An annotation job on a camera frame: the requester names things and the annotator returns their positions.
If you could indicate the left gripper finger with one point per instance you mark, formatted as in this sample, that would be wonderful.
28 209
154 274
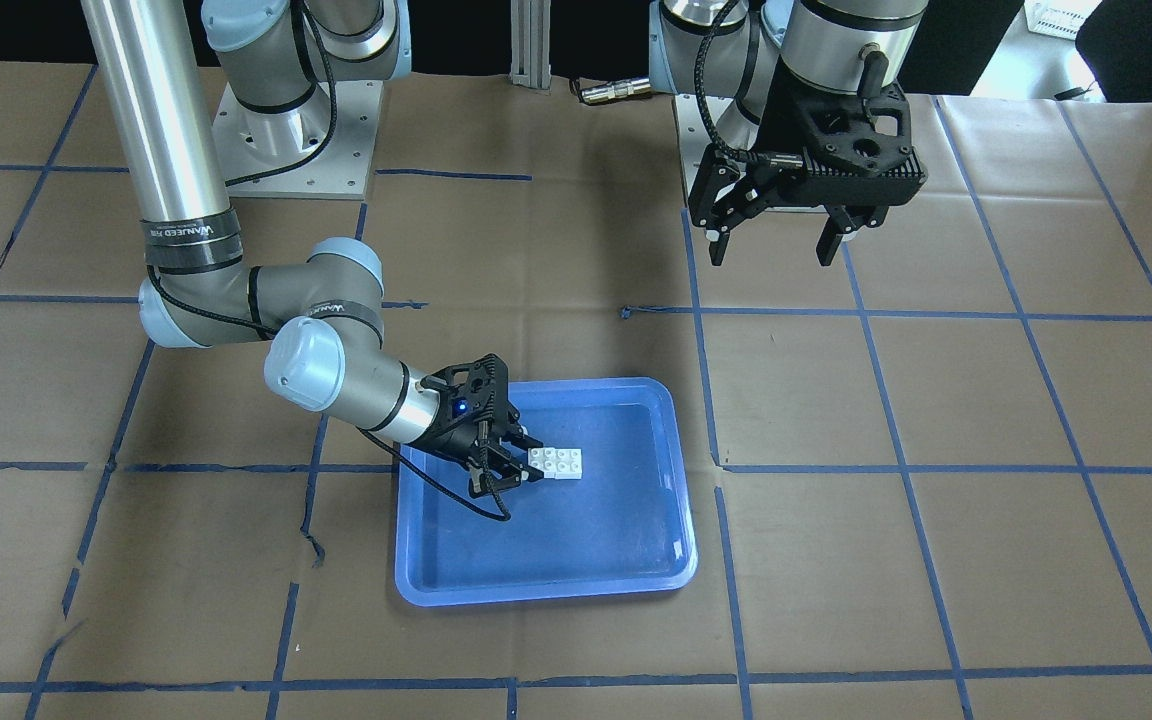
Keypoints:
841 222
719 236

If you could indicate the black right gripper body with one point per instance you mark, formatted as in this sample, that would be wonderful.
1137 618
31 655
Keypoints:
453 428

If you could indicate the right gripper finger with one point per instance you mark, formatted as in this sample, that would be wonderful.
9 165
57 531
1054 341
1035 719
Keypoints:
500 477
519 438

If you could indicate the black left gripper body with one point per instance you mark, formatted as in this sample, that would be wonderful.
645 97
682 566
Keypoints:
778 128

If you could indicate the white block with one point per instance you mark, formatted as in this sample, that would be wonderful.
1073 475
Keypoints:
564 463
545 460

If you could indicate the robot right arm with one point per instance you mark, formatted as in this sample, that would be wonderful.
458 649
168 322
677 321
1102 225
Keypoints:
322 317

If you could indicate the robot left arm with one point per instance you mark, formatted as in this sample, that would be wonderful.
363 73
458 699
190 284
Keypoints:
724 54

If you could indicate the blue plastic tray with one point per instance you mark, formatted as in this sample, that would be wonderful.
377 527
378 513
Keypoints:
624 527

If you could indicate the metal cable connector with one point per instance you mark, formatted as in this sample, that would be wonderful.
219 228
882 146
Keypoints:
615 91

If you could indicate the aluminium frame post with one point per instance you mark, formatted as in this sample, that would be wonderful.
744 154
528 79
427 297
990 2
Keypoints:
529 66

